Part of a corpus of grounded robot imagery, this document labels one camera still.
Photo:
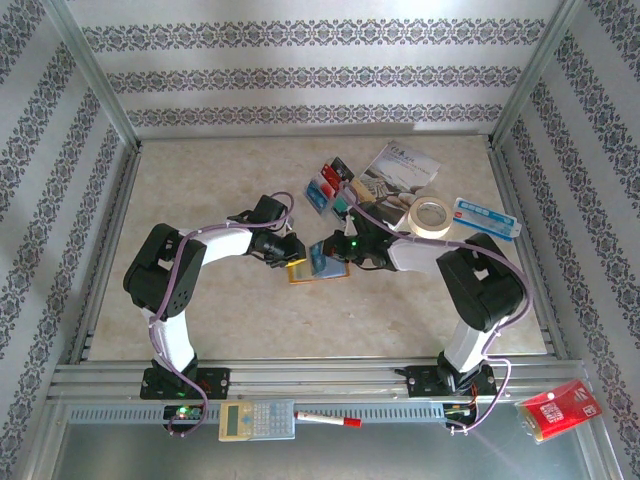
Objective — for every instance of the orange card holder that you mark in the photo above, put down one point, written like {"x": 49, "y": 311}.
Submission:
{"x": 334, "y": 272}

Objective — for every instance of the gold card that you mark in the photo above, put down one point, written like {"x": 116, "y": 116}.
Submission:
{"x": 362, "y": 192}

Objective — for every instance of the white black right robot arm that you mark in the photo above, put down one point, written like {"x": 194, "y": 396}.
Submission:
{"x": 467, "y": 345}

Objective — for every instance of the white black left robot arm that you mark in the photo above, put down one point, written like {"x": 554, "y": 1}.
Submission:
{"x": 172, "y": 340}

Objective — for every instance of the clear acrylic card organizer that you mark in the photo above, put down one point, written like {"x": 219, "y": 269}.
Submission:
{"x": 325, "y": 217}

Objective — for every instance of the teal card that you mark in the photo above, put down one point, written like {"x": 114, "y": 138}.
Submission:
{"x": 339, "y": 207}

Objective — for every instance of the blue credit card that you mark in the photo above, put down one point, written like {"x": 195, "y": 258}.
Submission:
{"x": 316, "y": 196}

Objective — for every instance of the red white card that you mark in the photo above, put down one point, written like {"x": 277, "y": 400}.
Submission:
{"x": 331, "y": 179}

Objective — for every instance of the black card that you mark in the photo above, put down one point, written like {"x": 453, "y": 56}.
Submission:
{"x": 342, "y": 169}

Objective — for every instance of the beige tape roll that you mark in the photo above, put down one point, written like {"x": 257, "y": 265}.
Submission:
{"x": 415, "y": 227}

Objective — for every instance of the blue white flat package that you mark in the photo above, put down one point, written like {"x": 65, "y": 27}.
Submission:
{"x": 482, "y": 217}

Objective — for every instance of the red white marker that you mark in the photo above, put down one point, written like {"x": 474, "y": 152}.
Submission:
{"x": 320, "y": 417}

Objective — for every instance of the beige grey calculator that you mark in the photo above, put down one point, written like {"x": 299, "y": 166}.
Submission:
{"x": 235, "y": 420}

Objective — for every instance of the circuit board with green light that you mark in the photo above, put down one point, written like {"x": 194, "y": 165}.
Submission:
{"x": 182, "y": 412}

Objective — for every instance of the grey metal panel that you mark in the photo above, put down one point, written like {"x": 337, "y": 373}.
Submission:
{"x": 350, "y": 455}

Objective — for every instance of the red foil packet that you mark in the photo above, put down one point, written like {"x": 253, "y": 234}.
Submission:
{"x": 555, "y": 412}

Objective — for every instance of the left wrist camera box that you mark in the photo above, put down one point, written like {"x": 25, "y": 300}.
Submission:
{"x": 288, "y": 229}

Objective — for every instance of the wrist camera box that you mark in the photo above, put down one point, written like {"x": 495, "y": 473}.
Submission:
{"x": 288, "y": 229}
{"x": 348, "y": 227}

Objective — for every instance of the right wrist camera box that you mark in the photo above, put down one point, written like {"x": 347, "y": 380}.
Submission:
{"x": 348, "y": 227}

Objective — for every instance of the thin aluminium frame rail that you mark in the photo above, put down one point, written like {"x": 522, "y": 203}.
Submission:
{"x": 300, "y": 136}

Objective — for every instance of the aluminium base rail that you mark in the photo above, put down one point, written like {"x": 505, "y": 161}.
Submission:
{"x": 320, "y": 380}

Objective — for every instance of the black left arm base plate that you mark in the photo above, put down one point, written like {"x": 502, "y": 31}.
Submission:
{"x": 215, "y": 382}

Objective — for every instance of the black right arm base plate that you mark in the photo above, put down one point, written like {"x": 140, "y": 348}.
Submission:
{"x": 422, "y": 382}

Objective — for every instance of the aluminium side rail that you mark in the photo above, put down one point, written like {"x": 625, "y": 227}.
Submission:
{"x": 122, "y": 200}
{"x": 507, "y": 185}

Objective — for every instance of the aluminium frame post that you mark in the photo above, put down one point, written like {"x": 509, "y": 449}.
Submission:
{"x": 537, "y": 75}
{"x": 97, "y": 75}

